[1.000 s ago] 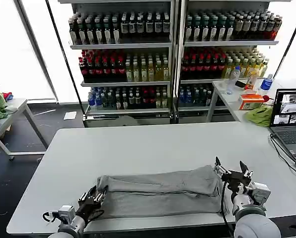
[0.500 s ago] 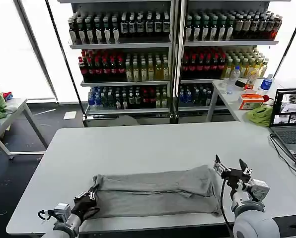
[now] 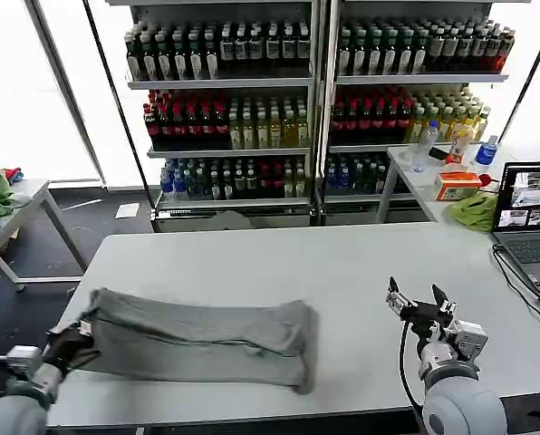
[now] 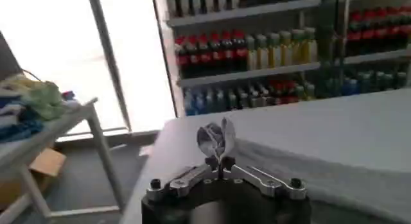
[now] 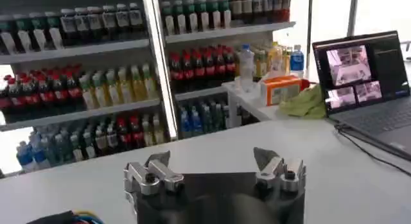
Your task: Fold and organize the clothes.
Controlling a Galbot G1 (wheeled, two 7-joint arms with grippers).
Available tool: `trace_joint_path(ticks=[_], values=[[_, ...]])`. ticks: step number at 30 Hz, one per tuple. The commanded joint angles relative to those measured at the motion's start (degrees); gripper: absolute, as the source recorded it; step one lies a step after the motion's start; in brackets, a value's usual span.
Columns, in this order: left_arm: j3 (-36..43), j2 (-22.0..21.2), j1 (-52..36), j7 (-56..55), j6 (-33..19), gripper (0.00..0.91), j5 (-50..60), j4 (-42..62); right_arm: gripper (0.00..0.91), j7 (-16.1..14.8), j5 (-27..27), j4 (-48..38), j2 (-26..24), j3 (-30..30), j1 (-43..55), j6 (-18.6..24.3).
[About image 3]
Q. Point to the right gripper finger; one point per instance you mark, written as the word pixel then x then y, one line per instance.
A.
pixel 397 299
pixel 443 301

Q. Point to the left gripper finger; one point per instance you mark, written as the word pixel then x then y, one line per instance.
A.
pixel 87 327

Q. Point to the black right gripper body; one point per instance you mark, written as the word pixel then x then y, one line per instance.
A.
pixel 426 315

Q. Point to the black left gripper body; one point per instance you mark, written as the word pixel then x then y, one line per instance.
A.
pixel 70 346

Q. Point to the grey printed t-shirt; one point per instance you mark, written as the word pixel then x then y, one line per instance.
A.
pixel 197 340

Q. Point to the lime green cloth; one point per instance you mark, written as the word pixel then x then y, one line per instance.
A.
pixel 474 210

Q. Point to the grey open laptop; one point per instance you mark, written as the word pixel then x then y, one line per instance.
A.
pixel 530 244

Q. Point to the orange tissue box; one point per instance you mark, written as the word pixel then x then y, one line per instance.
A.
pixel 456 186

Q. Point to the white side table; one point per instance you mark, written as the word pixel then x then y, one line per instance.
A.
pixel 406 176

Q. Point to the white paper sheet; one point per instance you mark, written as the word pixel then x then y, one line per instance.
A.
pixel 127 211

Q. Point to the small red object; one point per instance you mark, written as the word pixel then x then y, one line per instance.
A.
pixel 488 179

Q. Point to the grey metal side table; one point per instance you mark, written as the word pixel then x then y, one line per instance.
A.
pixel 25 199

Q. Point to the black and red tool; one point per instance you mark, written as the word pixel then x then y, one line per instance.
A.
pixel 438 154

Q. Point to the blue label water bottle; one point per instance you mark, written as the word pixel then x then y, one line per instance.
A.
pixel 486 151

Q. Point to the clear water bottle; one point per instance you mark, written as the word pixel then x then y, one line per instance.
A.
pixel 424 145

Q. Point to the red and blue cloth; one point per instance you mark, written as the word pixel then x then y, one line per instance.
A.
pixel 14 175

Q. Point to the grey cloth heap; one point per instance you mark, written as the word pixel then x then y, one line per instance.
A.
pixel 227 221

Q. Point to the bottle shelf with yellow bottles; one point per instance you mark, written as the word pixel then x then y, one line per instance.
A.
pixel 410 81

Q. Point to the black slanted pole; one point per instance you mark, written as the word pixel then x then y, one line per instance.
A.
pixel 114 90
pixel 533 68

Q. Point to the bottle shelf with blue bottles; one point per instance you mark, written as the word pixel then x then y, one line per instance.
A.
pixel 224 113

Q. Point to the grey window frame post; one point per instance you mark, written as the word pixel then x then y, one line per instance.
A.
pixel 66 90

